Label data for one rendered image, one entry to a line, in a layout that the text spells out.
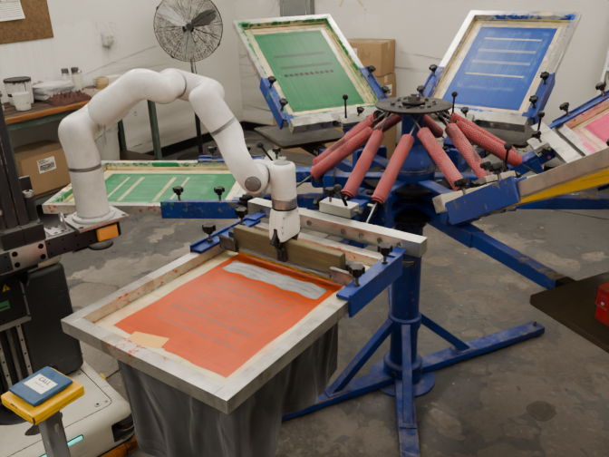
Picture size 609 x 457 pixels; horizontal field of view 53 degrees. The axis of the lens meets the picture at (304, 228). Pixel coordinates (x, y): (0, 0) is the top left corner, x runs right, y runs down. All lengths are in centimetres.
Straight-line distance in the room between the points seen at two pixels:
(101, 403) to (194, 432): 94
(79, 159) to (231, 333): 67
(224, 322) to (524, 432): 158
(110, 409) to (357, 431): 102
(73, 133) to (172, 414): 82
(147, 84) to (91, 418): 134
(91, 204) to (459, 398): 184
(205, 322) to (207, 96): 61
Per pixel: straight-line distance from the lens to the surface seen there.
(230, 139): 170
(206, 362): 150
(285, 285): 178
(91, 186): 188
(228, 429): 156
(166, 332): 164
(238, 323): 163
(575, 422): 294
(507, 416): 288
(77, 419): 253
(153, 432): 186
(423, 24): 603
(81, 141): 183
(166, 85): 170
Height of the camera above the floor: 182
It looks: 24 degrees down
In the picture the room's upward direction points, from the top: 2 degrees counter-clockwise
